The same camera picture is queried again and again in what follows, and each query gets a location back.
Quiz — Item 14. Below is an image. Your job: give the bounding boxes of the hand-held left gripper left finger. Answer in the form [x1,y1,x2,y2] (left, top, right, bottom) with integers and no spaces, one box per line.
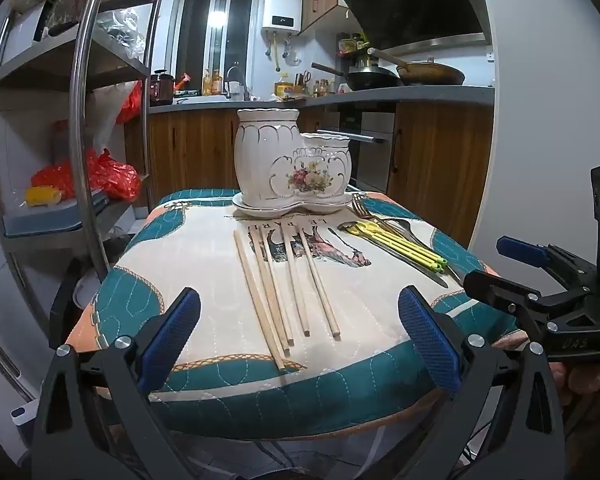
[30,287,203,480]

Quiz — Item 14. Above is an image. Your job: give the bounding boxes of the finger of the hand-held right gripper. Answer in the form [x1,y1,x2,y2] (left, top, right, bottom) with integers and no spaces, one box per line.
[496,235,600,291]
[462,270,571,331]

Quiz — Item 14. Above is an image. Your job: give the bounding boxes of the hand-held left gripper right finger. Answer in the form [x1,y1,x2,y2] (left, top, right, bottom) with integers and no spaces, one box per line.
[397,285,568,480]

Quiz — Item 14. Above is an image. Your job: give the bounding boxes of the wooden chopstick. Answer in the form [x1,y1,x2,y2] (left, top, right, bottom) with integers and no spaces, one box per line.
[296,220,342,338]
[233,231,287,373]
[250,227,292,358]
[280,220,312,337]
[260,226,296,347]

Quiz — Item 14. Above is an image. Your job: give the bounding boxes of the yellow handled small spoon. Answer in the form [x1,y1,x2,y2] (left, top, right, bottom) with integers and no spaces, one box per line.
[337,220,449,267]
[347,227,446,273]

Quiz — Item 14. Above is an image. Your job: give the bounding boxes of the silver spoon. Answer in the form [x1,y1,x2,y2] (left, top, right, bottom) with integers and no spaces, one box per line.
[392,217,465,285]

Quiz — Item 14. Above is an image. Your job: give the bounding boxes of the silver fork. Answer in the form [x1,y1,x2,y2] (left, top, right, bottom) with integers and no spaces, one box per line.
[357,197,449,289]

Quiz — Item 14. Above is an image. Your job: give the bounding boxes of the gold fork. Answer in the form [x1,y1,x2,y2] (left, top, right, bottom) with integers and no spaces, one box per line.
[350,195,421,251]

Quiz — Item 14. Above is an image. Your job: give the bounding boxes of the white floral ceramic utensil holder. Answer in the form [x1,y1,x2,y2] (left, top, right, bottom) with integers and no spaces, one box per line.
[234,108,353,206]

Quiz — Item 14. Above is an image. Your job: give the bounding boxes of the person's right hand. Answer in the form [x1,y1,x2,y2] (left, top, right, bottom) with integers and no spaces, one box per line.
[549,357,600,428]

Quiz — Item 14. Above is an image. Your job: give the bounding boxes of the printed quilted table cloth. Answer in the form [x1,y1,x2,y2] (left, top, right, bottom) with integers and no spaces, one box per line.
[65,187,526,441]

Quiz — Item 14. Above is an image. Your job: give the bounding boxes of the wooden base cabinets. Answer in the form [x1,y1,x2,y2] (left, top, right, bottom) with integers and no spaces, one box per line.
[125,101,496,251]

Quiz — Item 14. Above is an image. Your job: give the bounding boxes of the crumpled red plastic bag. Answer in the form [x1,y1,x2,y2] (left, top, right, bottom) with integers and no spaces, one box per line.
[31,149,144,202]

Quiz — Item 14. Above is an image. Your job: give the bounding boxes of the white ceramic drip tray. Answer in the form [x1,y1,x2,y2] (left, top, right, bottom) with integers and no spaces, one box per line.
[231,191,355,219]

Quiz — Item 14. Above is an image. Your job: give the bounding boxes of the grey kitchen countertop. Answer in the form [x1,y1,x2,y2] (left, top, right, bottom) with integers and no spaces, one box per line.
[149,85,496,115]

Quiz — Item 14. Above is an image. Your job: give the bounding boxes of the yellow packet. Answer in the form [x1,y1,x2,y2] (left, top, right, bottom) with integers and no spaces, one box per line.
[25,186,64,207]

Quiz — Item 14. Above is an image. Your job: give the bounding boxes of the black wok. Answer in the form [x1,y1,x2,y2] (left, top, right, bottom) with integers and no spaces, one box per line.
[311,62,402,92]

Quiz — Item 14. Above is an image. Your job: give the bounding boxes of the white plastic bag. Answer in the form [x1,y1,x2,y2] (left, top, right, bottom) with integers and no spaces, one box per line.
[86,82,137,152]

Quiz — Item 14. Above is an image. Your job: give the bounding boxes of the hanging red plastic bag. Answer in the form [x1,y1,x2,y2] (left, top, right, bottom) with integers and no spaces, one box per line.
[115,80,144,125]

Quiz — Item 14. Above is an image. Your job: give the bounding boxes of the metal shelf rack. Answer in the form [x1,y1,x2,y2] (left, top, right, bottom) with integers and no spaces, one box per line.
[0,0,163,401]

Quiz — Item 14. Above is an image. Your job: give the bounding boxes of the dark red rice cooker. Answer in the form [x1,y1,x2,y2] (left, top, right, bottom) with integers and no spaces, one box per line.
[150,69,175,106]

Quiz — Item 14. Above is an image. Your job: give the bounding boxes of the amber bottles by window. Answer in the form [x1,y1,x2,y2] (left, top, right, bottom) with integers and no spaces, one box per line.
[202,69,224,96]

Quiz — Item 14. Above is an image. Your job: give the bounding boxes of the metal faucet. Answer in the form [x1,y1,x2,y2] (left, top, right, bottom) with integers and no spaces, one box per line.
[225,66,247,101]

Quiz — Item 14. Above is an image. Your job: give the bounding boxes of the spice packets beside hood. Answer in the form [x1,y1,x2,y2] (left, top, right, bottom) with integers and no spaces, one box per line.
[337,34,371,56]

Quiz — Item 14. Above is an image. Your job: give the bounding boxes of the black range hood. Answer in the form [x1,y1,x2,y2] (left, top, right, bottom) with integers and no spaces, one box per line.
[336,0,489,59]

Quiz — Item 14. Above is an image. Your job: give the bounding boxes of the kitchen window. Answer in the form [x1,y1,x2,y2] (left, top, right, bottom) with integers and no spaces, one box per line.
[175,0,257,97]

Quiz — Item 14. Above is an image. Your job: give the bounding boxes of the clear plastic bag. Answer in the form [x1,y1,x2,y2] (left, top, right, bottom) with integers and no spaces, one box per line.
[96,7,147,59]

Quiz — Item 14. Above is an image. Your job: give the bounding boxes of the white water heater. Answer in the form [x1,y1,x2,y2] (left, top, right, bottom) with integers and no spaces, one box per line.
[261,0,304,37]

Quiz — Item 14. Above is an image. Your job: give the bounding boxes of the built-in oven with steel handles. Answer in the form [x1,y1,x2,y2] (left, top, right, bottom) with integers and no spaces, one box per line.
[339,110,399,194]

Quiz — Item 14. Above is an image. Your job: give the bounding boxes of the brown wok with wooden handle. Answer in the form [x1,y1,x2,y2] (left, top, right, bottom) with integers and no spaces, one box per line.
[367,47,466,86]

